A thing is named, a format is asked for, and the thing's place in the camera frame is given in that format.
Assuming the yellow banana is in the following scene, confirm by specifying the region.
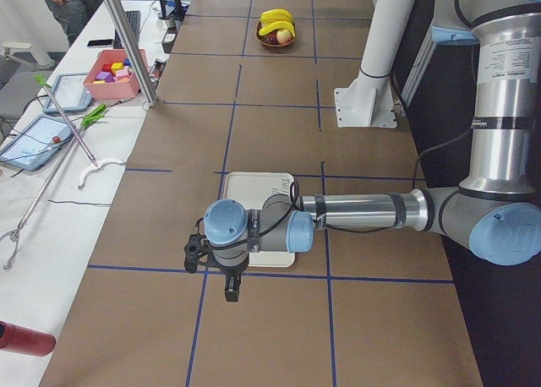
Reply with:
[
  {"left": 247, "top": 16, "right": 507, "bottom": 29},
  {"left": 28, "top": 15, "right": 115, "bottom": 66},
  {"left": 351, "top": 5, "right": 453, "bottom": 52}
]
[
  {"left": 258, "top": 20, "right": 296, "bottom": 37},
  {"left": 260, "top": 8, "right": 294, "bottom": 24}
]

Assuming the brown wicker basket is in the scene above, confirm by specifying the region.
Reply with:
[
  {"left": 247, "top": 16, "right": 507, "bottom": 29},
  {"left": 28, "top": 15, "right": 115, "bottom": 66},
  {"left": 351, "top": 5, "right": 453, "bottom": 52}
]
[{"left": 255, "top": 22, "right": 297, "bottom": 49}]

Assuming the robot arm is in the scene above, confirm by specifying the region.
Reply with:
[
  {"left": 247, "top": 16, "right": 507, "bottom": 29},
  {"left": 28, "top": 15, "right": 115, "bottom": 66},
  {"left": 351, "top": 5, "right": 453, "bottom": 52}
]
[{"left": 184, "top": 0, "right": 540, "bottom": 302}]

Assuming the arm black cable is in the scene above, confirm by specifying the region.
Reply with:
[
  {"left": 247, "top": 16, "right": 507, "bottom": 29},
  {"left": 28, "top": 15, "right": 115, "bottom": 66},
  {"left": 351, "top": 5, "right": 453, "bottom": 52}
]
[{"left": 194, "top": 181, "right": 398, "bottom": 253}]

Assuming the seated person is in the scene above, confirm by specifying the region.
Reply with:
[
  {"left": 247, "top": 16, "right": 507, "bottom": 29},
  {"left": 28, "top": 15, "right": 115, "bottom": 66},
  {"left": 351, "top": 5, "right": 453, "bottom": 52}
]
[{"left": 44, "top": 0, "right": 102, "bottom": 46}]

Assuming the black keyboard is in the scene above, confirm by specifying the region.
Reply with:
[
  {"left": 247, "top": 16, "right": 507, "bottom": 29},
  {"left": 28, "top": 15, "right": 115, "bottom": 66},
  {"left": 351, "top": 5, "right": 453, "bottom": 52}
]
[{"left": 112, "top": 9, "right": 142, "bottom": 49}]

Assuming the long metal reacher grabber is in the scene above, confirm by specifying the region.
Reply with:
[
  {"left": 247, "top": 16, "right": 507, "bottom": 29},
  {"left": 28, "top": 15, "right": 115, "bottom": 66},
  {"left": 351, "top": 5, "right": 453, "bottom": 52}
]
[{"left": 1, "top": 104, "right": 107, "bottom": 270}]

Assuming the white curved plastic part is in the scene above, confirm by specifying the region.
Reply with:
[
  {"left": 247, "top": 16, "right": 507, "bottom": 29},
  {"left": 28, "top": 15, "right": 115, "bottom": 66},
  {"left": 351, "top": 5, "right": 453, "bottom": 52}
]
[{"left": 78, "top": 157, "right": 125, "bottom": 190}]

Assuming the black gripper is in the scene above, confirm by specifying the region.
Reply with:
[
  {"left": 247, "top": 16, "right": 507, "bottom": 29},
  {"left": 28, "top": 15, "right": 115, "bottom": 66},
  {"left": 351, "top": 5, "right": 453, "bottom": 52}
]
[{"left": 221, "top": 265, "right": 244, "bottom": 302}]

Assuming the near blue tablet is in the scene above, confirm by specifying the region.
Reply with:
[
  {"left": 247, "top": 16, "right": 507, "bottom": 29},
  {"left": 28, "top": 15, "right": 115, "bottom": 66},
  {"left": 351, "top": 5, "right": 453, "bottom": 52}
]
[{"left": 1, "top": 114, "right": 72, "bottom": 171}]

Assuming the white rectangular tray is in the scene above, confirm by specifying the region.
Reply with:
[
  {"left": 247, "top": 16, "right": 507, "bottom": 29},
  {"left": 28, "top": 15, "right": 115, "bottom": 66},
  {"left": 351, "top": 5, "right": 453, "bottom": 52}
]
[{"left": 221, "top": 172, "right": 295, "bottom": 268}]

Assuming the blue tablet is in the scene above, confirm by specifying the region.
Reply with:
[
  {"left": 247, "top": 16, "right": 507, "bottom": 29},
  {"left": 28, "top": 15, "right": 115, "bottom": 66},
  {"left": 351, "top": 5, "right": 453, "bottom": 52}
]
[
  {"left": 51, "top": 73, "right": 93, "bottom": 113},
  {"left": 1, "top": 114, "right": 72, "bottom": 171}
]

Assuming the pink box of blocks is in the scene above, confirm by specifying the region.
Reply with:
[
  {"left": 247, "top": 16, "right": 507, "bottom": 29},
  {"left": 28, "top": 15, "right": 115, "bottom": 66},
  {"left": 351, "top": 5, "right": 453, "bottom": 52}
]
[{"left": 84, "top": 49, "right": 140, "bottom": 100}]

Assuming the red-white apple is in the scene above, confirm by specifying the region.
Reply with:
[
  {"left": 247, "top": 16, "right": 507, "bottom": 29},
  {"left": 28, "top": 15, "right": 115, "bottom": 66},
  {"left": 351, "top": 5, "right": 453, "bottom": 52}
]
[{"left": 276, "top": 29, "right": 293, "bottom": 45}]

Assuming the black smartphone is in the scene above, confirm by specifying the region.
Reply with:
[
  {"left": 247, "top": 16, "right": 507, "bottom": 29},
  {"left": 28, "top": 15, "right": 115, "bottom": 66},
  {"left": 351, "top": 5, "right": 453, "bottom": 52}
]
[{"left": 87, "top": 39, "right": 114, "bottom": 48}]

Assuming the white pillar with base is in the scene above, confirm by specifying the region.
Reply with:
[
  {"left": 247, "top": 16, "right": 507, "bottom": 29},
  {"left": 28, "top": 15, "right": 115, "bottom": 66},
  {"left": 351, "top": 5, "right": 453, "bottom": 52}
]
[{"left": 334, "top": 0, "right": 415, "bottom": 128}]

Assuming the far blue tablet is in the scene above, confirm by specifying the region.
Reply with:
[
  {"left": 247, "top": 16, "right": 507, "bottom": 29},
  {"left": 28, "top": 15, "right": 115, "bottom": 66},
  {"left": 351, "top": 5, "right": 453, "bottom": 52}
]
[{"left": 51, "top": 73, "right": 93, "bottom": 113}]

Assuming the aluminium frame post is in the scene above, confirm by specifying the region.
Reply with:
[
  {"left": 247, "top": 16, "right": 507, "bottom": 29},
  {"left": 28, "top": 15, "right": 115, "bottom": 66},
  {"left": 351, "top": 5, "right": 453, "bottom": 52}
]
[{"left": 103, "top": 0, "right": 158, "bottom": 108}]

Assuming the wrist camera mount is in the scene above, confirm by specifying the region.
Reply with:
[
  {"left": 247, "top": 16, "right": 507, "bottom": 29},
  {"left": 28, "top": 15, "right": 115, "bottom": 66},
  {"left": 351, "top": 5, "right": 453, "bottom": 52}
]
[{"left": 183, "top": 234, "right": 212, "bottom": 274}]

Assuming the red cylinder bottle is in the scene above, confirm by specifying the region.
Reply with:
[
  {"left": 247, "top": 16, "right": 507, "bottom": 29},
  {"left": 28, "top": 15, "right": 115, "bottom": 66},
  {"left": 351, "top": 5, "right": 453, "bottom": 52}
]
[{"left": 1, "top": 321, "right": 56, "bottom": 357}]

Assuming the green-handled metal grabber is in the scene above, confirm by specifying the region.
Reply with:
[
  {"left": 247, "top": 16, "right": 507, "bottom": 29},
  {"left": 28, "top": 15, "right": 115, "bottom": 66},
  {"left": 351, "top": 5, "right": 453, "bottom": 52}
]
[{"left": 35, "top": 74, "right": 99, "bottom": 168}]

